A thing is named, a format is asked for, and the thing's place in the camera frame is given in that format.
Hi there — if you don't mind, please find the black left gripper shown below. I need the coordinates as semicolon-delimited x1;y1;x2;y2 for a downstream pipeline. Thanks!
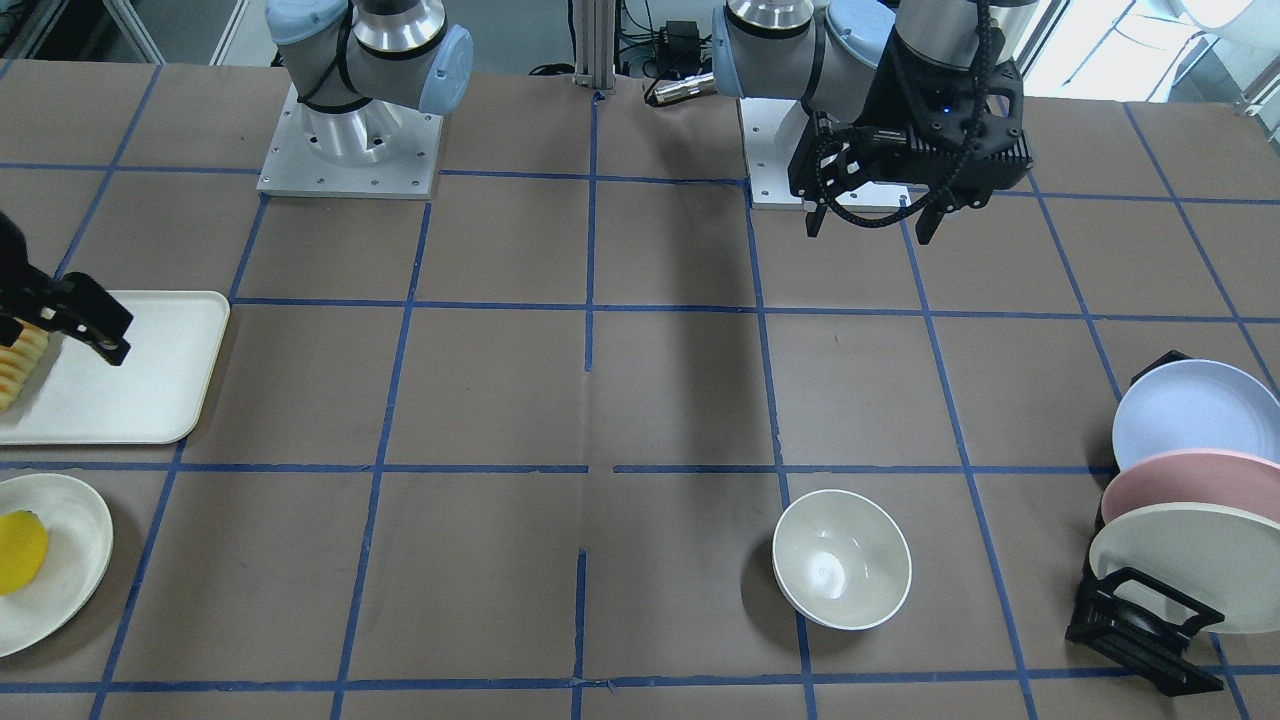
788;40;1034;245

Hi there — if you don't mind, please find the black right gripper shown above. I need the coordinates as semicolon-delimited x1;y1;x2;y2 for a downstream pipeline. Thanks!
1;211;134;366

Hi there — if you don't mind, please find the yellow lemon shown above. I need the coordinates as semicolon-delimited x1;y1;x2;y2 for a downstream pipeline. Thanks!
1;510;50;596

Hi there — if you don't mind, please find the cream bowl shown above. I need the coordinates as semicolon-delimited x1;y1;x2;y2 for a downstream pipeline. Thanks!
771;489;914;632

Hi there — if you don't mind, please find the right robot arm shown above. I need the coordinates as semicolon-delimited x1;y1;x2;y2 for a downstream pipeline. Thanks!
1;1;475;366

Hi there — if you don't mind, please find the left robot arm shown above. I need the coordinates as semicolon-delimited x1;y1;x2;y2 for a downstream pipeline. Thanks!
710;1;1037;245

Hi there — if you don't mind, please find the sliced bread loaf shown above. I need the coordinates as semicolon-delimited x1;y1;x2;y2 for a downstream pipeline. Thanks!
1;320;50;413

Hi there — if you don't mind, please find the cream rectangular tray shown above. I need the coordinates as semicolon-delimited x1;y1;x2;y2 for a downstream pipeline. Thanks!
1;290;230;446

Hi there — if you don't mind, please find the cream round plate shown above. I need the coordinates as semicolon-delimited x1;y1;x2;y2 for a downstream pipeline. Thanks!
1;473;114;657

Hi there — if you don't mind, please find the silver cylindrical connector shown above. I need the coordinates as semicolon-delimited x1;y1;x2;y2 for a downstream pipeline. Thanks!
644;73;717;108

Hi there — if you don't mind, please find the lavender plate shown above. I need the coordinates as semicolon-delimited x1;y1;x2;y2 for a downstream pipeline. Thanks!
1111;359;1279;470

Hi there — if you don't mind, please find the pink plate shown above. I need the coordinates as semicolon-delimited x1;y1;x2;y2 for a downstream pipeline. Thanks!
1100;448;1279;523

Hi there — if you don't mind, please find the black dish rack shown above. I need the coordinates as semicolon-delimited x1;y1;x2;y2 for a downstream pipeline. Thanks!
1064;350;1228;697

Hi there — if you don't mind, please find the cream plate in rack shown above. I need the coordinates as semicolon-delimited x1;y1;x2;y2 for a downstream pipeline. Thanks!
1088;502;1279;634

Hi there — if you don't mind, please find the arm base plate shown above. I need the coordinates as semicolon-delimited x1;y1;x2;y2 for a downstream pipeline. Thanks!
256;86;445;201
739;97;808;211

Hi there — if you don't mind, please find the aluminium frame post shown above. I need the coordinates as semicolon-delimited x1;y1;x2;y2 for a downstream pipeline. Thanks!
570;0;620;96

